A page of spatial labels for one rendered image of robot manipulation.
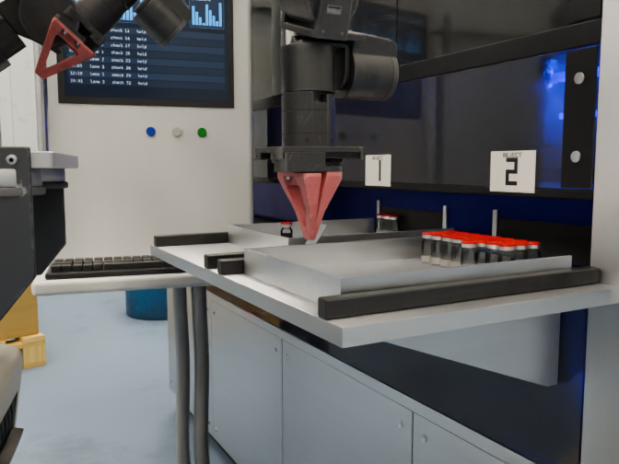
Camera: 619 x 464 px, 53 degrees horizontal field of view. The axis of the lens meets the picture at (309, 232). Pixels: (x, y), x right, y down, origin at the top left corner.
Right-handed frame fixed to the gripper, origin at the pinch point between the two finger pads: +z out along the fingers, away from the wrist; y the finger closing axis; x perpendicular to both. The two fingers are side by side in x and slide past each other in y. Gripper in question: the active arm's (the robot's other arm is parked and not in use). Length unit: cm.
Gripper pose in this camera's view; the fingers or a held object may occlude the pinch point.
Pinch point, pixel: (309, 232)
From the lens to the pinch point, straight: 67.0
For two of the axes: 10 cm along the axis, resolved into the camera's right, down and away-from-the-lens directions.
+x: -4.6, -1.0, 8.8
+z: 0.1, 9.9, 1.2
